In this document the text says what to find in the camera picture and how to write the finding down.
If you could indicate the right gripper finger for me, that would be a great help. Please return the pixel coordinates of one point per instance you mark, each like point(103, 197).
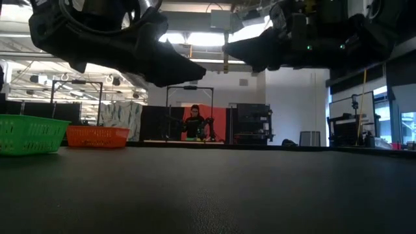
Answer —
point(256, 52)

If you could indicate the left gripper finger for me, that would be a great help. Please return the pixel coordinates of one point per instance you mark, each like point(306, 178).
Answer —
point(169, 68)

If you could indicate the yellow crayon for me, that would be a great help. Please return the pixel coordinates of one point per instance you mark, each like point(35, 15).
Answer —
point(226, 65)

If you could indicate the black background robot arm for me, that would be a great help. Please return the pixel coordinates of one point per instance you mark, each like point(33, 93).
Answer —
point(210, 128)

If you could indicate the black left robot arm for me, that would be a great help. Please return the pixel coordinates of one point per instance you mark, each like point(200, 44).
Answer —
point(58, 32)

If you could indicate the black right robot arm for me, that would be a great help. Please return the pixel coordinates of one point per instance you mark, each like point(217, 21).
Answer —
point(373, 39)

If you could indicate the ceiling light strip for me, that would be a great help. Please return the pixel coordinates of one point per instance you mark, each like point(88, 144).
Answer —
point(214, 61)

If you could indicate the grey ceiling box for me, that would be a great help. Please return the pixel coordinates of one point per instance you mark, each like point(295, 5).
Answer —
point(220, 19)

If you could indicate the black curtain panel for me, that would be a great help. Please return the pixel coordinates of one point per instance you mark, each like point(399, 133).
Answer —
point(156, 123)
point(65, 112)

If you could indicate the black equipment rack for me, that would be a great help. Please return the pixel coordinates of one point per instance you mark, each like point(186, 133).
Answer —
point(253, 112)

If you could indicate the person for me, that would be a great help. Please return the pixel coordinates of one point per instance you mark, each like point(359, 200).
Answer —
point(194, 125)

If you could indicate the patterned fabric curtain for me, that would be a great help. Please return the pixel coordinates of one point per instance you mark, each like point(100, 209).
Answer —
point(120, 120)

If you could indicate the red backdrop cloth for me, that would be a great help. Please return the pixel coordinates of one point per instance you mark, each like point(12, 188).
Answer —
point(219, 120)

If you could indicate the grey workbench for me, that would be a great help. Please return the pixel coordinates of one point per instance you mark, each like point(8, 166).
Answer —
point(162, 141)

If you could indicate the white board panel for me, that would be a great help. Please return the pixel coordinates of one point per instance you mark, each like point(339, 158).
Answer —
point(357, 104)

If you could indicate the orange plastic basket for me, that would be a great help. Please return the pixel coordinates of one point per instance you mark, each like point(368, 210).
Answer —
point(97, 138)

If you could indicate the black bag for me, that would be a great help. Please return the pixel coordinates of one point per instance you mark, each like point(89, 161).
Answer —
point(289, 142)

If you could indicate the grey bin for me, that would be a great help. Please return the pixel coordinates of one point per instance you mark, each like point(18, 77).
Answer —
point(310, 138)

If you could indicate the black equipment cart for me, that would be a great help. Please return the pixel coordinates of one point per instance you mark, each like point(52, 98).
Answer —
point(344, 130)

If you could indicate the green plastic basket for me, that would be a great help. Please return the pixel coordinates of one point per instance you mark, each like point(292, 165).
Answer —
point(32, 136)

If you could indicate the black frame stand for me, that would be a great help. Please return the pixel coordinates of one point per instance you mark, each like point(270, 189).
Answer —
point(74, 82)
point(190, 87)

